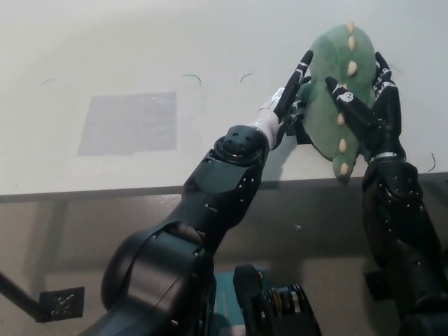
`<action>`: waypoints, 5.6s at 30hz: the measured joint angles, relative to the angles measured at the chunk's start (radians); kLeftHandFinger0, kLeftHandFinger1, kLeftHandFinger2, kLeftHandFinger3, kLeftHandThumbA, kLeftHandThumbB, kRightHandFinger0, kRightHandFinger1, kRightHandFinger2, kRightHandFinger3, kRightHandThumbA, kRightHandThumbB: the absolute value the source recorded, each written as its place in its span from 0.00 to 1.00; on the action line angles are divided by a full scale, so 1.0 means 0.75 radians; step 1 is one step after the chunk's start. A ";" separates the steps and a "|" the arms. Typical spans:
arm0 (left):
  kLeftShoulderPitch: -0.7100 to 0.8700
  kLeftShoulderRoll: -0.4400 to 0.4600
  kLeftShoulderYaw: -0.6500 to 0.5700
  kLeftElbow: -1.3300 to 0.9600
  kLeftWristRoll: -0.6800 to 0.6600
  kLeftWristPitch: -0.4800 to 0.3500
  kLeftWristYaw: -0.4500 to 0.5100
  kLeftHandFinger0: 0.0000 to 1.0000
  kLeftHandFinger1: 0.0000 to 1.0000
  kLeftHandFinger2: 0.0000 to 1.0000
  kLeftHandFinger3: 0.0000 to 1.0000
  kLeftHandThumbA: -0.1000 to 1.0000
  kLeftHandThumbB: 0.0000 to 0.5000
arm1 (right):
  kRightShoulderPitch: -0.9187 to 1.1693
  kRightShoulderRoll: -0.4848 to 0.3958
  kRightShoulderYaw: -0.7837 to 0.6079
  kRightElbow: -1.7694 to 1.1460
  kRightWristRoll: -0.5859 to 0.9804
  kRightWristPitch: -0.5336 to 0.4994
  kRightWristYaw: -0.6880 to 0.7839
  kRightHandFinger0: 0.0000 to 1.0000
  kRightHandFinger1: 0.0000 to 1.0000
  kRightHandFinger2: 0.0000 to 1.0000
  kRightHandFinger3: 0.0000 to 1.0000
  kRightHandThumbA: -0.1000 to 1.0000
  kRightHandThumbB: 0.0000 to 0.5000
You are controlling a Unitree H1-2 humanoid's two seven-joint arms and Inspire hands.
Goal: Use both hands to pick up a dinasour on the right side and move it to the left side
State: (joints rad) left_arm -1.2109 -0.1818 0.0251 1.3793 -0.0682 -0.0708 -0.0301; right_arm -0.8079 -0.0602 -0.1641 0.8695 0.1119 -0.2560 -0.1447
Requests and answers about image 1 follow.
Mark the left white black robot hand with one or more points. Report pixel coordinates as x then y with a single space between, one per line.
288 94

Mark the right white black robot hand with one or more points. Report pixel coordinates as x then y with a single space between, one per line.
385 129

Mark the green plush dinosaur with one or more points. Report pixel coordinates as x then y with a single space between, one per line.
325 119

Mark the black tape patch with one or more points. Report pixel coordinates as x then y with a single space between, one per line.
302 134

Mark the black floor tape square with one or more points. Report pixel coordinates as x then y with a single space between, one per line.
371 285
63 304

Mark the grey tape patch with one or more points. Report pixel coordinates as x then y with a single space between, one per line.
129 124

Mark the black teal robot torso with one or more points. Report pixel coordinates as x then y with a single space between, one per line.
276 304

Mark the black table leg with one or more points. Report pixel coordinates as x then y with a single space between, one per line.
17 294

